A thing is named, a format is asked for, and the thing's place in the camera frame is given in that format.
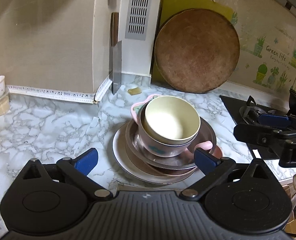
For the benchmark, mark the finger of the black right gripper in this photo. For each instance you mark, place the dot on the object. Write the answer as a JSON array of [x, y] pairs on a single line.
[[277, 121], [259, 135]]

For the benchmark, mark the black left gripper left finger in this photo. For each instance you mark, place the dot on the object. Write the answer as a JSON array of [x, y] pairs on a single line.
[[76, 172]]

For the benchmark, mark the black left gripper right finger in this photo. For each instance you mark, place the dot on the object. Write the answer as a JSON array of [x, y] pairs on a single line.
[[216, 171]]

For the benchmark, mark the large white floral plate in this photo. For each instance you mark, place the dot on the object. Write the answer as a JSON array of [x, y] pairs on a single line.
[[120, 154]]

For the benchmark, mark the pink handled steel bowl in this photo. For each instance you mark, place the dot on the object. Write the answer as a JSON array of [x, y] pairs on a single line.
[[152, 145]]

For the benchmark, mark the cream plastic bowl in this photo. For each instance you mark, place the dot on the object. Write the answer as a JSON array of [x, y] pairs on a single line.
[[171, 120]]

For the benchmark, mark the wide stainless steel bowl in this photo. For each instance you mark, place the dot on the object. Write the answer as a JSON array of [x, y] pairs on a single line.
[[206, 139]]

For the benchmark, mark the black gas stove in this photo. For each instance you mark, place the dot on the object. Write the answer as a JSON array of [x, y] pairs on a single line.
[[247, 112]]

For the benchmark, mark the yellow sponge piece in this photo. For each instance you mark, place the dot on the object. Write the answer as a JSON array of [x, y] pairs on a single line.
[[134, 91]]

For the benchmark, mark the round wooden cutting board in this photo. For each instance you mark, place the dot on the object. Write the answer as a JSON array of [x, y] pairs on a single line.
[[196, 51]]

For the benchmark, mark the yellow-green plastic cutting board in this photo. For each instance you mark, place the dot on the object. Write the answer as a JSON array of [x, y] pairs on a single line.
[[195, 2]]

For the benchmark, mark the grey ventilation grille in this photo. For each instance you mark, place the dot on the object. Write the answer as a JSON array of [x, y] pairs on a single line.
[[137, 19]]

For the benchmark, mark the steel cleaver with wooden handle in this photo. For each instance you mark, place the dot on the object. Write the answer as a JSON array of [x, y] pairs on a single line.
[[115, 53]]

